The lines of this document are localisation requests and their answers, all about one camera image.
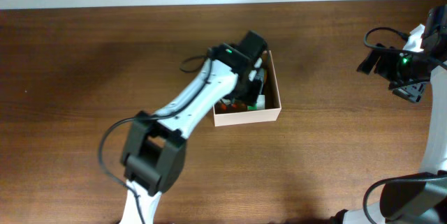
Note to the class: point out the pastel puzzle cube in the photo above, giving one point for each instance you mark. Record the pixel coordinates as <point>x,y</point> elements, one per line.
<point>258,105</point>

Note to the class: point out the pink open box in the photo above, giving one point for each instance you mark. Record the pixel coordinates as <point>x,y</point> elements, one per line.
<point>272,105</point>

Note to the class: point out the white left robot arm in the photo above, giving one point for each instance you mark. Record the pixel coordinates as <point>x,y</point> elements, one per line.
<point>155,149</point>

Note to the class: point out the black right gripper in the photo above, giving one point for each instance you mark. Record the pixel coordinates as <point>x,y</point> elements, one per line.
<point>411,92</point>

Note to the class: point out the white pink duck toy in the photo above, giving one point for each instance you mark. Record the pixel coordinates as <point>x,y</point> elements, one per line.
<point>228,108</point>

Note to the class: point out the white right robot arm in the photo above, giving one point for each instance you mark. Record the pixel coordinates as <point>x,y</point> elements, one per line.
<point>419,197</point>

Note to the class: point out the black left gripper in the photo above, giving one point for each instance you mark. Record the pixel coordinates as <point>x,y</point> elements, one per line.
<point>251,102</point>

